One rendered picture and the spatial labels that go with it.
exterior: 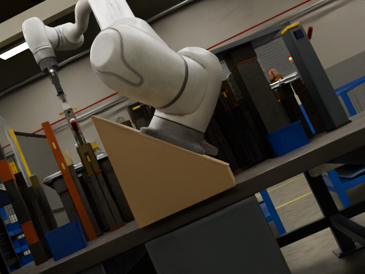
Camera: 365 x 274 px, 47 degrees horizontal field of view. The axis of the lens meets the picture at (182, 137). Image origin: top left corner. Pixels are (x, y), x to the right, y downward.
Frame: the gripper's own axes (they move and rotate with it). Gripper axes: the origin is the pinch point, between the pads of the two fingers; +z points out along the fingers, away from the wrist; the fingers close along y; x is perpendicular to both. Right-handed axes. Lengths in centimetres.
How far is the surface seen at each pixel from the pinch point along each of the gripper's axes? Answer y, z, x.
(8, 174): -18.3, 23.8, 29.6
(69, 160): -14.0, 26.9, 7.3
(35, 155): 298, -42, 49
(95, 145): 15.4, 20.2, -5.5
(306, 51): -37, 26, -95
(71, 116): -16.7, 10.9, -0.2
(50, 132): -16.0, 14.0, 9.9
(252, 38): -40, 14, -74
